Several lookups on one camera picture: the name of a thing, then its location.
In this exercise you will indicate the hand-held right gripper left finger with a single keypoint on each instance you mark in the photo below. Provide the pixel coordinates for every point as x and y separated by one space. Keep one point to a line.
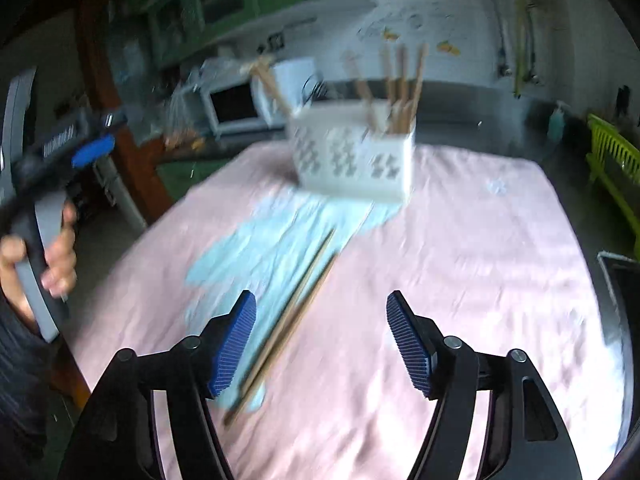
232 345

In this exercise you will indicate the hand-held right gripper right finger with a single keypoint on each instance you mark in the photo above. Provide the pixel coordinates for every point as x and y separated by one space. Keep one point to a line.
410 345

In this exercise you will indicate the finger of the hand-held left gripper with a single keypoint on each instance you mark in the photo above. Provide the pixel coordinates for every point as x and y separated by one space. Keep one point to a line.
95 152

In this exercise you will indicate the light wooden chopstick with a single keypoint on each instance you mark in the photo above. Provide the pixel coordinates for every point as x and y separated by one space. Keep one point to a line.
300 310
305 280
272 89

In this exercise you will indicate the white plastic chopstick holder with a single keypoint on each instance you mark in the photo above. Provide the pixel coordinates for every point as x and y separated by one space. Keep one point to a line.
345 160

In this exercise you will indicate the dark wooden chopstick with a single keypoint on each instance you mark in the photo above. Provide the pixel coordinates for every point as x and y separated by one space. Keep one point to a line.
402 75
417 80

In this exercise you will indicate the person's left forearm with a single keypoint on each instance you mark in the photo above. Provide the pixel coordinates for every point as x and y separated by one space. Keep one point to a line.
20 385

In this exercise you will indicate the person's left hand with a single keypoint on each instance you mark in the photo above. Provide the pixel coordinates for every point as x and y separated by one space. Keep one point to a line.
62 255

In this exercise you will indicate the pink and blue blanket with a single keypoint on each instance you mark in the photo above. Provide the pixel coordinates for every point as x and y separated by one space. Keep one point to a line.
450 285

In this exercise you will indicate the clear bag with orange contents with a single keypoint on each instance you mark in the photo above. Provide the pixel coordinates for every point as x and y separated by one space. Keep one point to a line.
182 125

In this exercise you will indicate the green base cabinet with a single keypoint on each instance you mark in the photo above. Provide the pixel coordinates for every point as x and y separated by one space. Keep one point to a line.
195 175

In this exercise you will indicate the white microwave oven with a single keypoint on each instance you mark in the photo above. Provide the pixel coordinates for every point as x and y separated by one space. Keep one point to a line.
230 105

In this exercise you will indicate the clear plastic bag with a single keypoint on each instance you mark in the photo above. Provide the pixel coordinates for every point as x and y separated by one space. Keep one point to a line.
220 67

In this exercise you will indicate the dark kitchen sink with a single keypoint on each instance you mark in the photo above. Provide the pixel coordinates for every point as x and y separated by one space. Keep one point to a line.
625 305

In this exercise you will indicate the teal plastic bottle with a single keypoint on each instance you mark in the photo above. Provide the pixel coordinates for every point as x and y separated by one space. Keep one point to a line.
556 122

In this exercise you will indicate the green plastic dish rack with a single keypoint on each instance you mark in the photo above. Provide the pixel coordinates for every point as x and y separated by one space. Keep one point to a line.
615 160

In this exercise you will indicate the dark bottles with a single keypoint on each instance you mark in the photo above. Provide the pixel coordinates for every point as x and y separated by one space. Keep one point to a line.
624 104

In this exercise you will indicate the brown wooden door frame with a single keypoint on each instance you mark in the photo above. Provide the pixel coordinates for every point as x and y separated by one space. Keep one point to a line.
115 110

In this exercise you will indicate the green wall cabinets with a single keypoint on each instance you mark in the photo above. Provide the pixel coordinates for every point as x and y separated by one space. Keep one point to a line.
250 5

